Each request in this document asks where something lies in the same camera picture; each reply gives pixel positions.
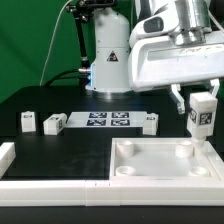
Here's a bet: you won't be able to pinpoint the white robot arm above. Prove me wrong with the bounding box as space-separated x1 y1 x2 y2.
86 0 224 114

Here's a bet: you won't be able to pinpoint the white tag marker sheet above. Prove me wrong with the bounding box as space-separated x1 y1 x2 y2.
66 111 147 128

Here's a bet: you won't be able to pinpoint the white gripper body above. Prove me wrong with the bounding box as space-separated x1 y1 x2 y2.
128 33 224 92

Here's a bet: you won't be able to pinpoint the white front fence rail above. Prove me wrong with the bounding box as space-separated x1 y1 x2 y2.
0 181 224 207

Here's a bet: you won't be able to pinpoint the black cables at base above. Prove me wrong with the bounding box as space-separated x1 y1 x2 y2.
44 68 88 88

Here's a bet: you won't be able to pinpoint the grey cable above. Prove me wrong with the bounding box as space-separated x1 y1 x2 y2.
39 0 73 87

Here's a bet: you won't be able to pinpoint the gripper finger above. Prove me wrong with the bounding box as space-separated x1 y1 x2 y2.
170 84 185 114
209 79 220 97

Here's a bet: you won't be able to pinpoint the white left fence rail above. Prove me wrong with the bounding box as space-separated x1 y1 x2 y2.
0 142 16 179

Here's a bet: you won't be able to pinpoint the white square tabletop tray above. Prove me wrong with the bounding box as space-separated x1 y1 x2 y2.
109 138 219 181

